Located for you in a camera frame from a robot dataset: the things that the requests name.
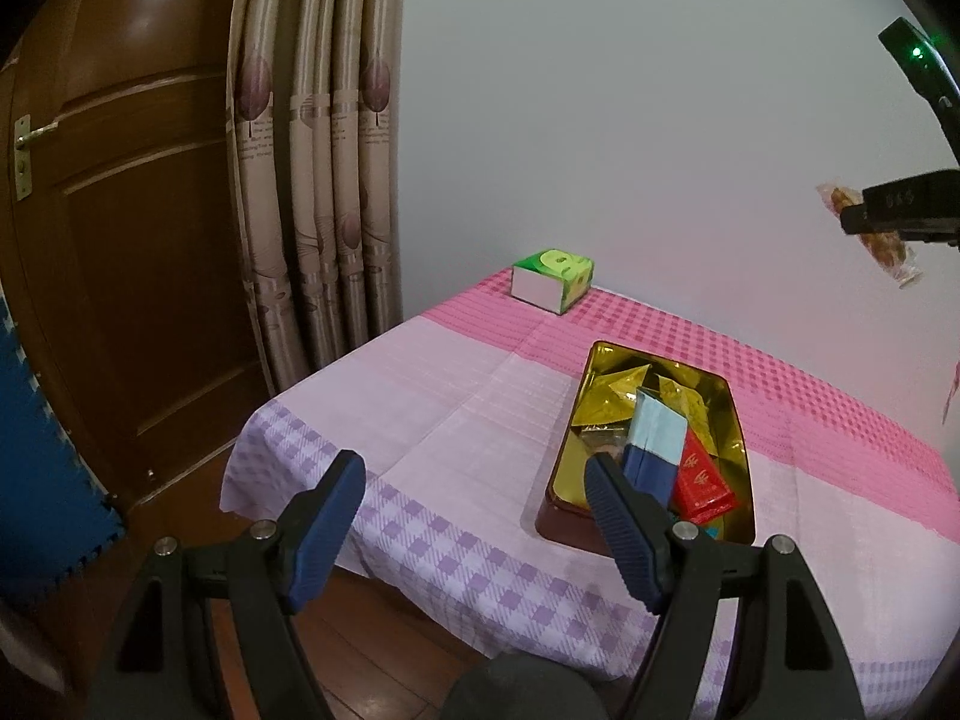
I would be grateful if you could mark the pink and purple checked tablecloth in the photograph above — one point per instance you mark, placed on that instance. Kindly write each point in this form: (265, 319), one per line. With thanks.
(450, 405)

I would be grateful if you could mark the navy and light blue packet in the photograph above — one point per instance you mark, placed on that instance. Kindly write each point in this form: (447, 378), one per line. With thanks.
(652, 442)

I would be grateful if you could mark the person's leg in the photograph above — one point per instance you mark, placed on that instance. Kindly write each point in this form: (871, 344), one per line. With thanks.
(525, 690)

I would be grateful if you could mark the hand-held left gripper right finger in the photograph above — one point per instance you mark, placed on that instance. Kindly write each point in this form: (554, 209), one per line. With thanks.
(622, 532)

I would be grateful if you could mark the clear packet of brown snacks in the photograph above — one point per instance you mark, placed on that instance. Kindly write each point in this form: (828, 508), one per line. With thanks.
(604, 442)
(885, 251)

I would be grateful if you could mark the brown wooden door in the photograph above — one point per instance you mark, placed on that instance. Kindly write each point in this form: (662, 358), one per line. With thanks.
(150, 240)

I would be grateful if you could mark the red and gold tin box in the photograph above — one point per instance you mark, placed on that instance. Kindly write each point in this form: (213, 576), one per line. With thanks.
(562, 525)

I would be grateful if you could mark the green tissue box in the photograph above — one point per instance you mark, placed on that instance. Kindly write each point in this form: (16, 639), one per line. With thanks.
(555, 270)

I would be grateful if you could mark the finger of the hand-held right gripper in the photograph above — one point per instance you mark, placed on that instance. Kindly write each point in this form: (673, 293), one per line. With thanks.
(900, 206)

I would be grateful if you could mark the red foil snack packet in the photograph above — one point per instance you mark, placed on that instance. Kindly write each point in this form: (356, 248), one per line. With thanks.
(701, 487)

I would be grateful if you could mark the beige patterned curtain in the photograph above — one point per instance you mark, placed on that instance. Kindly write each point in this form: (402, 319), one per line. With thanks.
(315, 165)

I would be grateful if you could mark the blue foam floor mat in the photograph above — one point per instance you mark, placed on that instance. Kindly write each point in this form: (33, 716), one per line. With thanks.
(45, 480)

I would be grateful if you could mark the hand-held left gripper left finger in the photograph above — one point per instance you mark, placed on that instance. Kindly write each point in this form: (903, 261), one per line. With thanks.
(326, 532)

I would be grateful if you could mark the yellow foil snack packet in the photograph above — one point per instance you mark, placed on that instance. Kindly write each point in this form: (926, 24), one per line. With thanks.
(626, 390)
(686, 405)

